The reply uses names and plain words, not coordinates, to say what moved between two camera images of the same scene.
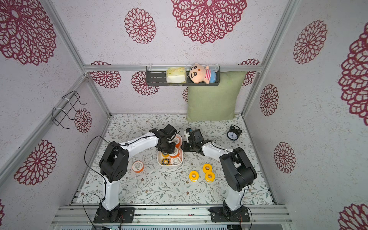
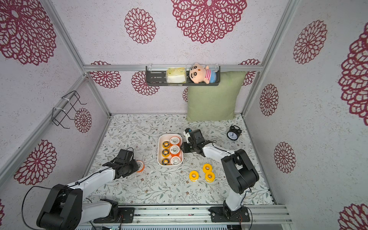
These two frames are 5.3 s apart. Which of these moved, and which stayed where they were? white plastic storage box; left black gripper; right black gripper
Moved: left black gripper
Stayed: right black gripper; white plastic storage box
